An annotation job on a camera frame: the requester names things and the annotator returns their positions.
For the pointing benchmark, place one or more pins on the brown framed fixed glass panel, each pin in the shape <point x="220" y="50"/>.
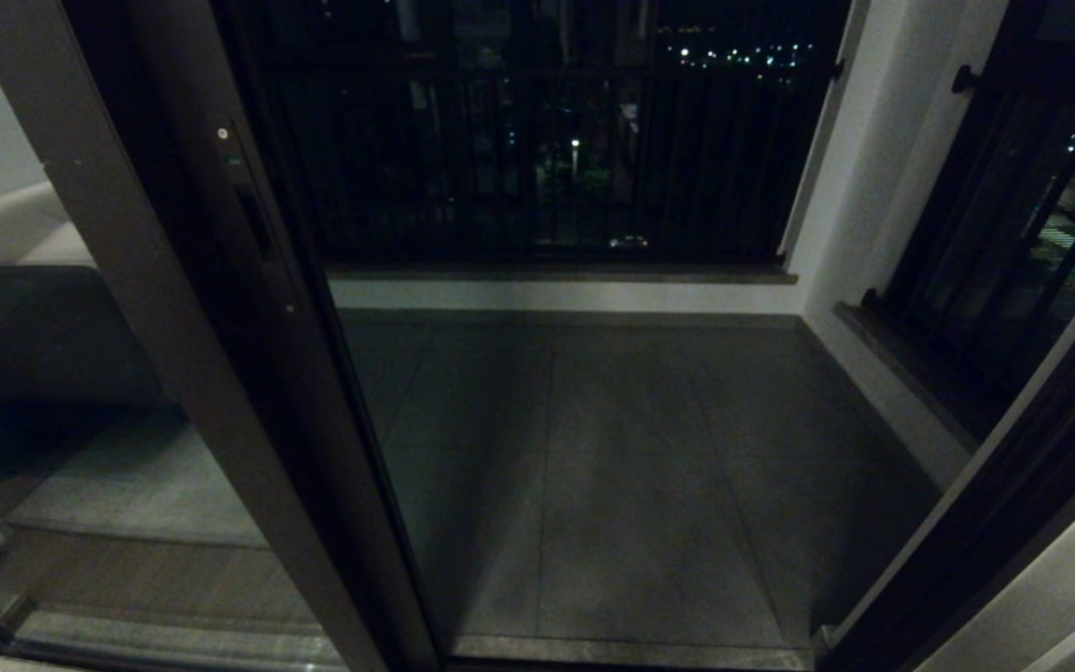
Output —
<point x="132" y="233"/>

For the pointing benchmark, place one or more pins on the door floor track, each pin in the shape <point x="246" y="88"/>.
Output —
<point x="631" y="651"/>

